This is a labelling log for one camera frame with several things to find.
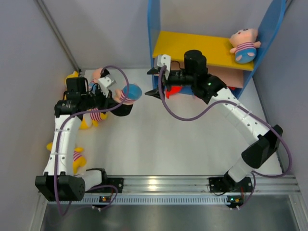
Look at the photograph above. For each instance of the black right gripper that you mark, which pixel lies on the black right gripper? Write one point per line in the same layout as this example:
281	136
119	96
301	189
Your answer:
155	92

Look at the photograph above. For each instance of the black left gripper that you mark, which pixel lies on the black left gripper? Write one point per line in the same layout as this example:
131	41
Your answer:
107	102

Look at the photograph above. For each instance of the boy doll striped shirt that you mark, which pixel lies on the boy doll striped shirt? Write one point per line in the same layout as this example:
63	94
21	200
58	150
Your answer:
128	95

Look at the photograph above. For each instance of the red shark plush toy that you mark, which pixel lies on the red shark plush toy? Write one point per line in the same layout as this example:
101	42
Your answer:
172	91

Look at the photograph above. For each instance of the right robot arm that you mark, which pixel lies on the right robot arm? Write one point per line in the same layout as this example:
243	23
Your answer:
263	139

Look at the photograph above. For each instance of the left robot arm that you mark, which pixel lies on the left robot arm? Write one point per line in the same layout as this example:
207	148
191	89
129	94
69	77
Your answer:
68	117

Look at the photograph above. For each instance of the blue yellow toy shelf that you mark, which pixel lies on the blue yellow toy shelf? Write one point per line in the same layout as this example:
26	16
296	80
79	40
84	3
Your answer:
219	60

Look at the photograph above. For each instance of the yellow duck plush striped shirt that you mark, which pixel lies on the yellow duck plush striped shirt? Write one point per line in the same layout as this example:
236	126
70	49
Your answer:
93	118

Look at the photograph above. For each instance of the yellow duck plush in corner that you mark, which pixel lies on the yellow duck plush in corner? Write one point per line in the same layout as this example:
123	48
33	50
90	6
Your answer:
72	75

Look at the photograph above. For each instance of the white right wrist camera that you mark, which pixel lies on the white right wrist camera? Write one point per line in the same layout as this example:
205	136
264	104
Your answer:
162	60

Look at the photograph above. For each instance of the yellow duck plush near rail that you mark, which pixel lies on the yellow duck plush near rail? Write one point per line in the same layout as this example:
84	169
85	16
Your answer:
78	158

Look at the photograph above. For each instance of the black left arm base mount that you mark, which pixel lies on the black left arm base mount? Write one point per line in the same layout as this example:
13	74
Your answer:
113	184

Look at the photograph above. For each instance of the aluminium rail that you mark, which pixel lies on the aluminium rail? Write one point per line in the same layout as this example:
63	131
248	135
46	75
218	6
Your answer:
168	184

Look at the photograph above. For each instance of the perforated grey cable duct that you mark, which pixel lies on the perforated grey cable duct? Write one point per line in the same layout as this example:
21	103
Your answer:
126	199

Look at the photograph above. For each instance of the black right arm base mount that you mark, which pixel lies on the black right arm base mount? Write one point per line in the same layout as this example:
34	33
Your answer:
225	184

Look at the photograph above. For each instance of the metal corner post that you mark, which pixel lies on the metal corner post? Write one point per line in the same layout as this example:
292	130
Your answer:
53	26

